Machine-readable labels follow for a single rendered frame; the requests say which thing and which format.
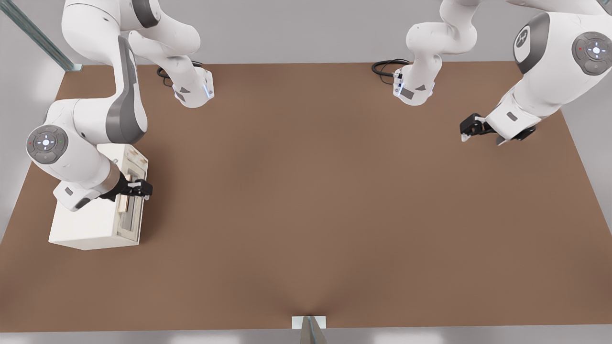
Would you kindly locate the white oven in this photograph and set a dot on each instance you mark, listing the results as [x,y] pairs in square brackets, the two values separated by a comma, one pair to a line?
[103,224]

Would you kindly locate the silver frame post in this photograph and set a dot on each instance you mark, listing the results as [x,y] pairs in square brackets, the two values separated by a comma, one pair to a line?
[310,329]
[40,36]

